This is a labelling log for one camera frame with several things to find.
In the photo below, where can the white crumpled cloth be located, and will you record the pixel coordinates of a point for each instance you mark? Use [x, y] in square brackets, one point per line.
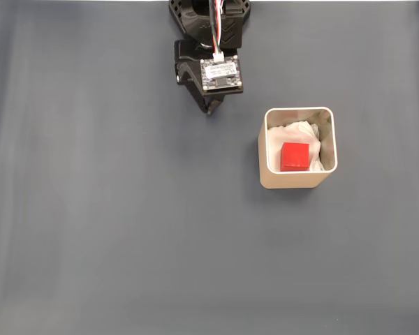
[276, 139]

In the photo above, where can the dark grey mat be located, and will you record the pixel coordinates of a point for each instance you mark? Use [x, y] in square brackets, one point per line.
[125, 209]

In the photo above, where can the beige square box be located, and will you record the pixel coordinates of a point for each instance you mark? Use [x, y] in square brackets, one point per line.
[290, 181]

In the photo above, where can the red cube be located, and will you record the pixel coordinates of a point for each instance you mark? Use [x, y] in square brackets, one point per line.
[295, 157]

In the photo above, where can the camera circuit board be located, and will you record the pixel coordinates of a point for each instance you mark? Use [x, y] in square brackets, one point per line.
[220, 73]

